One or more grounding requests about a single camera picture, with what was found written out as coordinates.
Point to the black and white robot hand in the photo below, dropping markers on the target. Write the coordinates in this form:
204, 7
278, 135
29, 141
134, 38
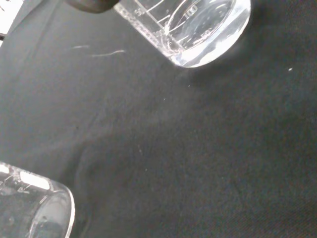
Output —
90, 5

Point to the black bench cloth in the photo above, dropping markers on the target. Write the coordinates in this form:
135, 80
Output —
173, 136

